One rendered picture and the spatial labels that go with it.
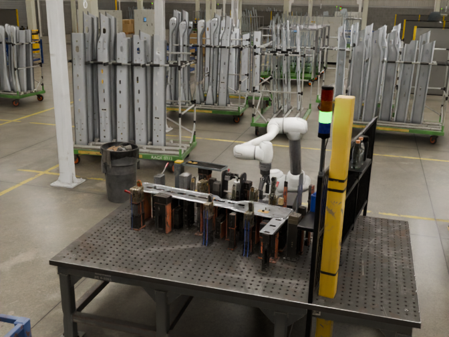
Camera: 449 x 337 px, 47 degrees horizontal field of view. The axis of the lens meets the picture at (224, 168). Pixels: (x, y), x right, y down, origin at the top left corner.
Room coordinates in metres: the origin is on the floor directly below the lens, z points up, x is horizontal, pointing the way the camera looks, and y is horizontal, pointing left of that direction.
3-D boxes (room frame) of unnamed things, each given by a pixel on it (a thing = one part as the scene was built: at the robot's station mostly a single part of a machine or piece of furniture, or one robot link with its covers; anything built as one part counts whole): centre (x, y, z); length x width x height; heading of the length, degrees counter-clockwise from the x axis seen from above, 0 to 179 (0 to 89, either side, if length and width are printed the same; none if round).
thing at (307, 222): (3.71, -0.80, 1.02); 0.90 x 0.22 x 0.03; 155
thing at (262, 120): (10.76, -1.21, 0.88); 1.91 x 1.00 x 1.76; 165
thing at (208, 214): (3.72, 0.12, 0.87); 0.12 x 0.09 x 0.35; 155
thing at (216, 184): (4.10, 0.05, 0.89); 0.13 x 0.11 x 0.38; 155
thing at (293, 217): (3.48, -0.52, 0.88); 0.08 x 0.08 x 0.36; 65
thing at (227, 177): (4.05, -0.08, 0.94); 0.18 x 0.13 x 0.49; 65
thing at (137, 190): (3.98, 0.71, 0.88); 0.15 x 0.11 x 0.36; 155
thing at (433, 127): (10.27, -3.36, 0.88); 1.91 x 1.00 x 1.76; 71
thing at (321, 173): (2.90, -0.57, 1.79); 0.07 x 0.07 x 0.57
